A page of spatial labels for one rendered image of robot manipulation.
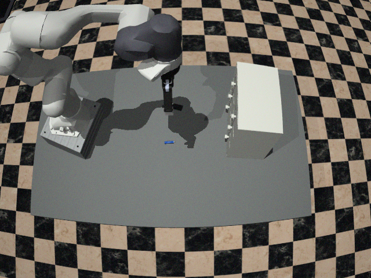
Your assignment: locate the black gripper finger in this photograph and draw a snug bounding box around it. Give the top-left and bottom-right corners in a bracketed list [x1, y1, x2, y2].
[161, 76, 174, 115]

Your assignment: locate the white chest of drawers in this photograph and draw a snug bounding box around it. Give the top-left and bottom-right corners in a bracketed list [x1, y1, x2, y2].
[227, 62, 283, 159]

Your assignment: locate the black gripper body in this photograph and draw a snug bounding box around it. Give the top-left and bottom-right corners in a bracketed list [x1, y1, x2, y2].
[161, 65, 180, 83]

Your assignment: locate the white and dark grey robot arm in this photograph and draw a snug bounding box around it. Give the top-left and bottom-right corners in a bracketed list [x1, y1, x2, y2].
[0, 4, 182, 138]

